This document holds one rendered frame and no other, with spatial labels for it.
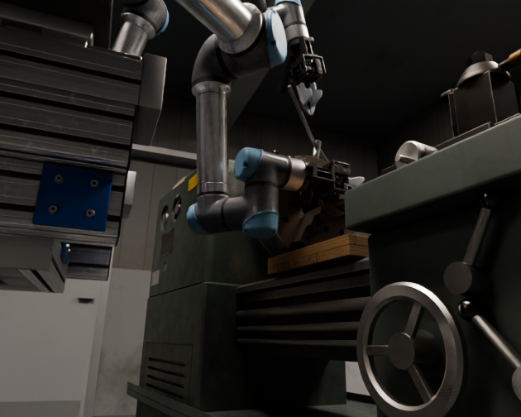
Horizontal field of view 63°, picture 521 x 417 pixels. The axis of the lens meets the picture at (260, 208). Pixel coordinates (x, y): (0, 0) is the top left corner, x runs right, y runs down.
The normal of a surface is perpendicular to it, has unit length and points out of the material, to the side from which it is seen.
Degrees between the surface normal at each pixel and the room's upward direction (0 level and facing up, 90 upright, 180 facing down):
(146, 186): 90
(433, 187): 90
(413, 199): 90
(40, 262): 90
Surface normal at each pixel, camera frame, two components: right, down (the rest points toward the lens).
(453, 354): -0.87, -0.17
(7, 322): 0.36, -0.27
